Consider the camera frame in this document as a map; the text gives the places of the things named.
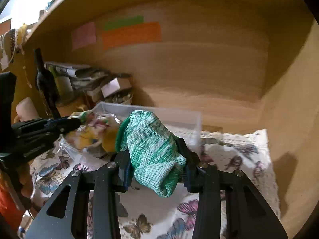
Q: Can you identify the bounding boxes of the orange sticky note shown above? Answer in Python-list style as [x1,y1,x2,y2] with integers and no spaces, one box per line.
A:
[102,22,162,50]

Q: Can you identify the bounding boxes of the stack of newspapers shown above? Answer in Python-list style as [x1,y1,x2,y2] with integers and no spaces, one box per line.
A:
[44,62,110,92]

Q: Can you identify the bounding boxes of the clear plastic storage box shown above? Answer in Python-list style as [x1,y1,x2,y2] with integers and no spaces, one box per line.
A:
[59,101,201,161]

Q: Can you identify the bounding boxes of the floral patterned cloth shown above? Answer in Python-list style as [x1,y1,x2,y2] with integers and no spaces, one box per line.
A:
[64,111,122,153]

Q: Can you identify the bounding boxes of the butterfly lace tablecloth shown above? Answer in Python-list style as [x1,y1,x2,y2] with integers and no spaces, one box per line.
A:
[26,130,287,238]

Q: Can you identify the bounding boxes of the dark wine bottle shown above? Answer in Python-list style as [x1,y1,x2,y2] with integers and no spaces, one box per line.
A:
[35,48,61,119]

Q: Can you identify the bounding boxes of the green striped knit cloth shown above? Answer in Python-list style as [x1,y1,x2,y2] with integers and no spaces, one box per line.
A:
[115,110,187,197]

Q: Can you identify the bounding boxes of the white bowl of trinkets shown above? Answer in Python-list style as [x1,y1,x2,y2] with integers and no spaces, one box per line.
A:
[104,92,133,105]

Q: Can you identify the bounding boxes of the green sticky note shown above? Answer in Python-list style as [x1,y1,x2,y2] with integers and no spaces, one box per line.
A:
[104,15,144,31]

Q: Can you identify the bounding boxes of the white small card box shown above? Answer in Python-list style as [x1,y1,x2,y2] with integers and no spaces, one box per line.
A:
[101,78,131,98]

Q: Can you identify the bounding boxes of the pink sticky note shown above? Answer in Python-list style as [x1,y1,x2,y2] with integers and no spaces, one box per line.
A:
[71,22,96,50]

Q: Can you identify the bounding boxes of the white cylindrical candle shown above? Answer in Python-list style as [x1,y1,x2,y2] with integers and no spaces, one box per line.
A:
[14,97,40,123]

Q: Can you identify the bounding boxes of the beige mug with lid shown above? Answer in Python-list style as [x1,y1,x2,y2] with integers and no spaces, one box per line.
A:
[56,97,88,117]

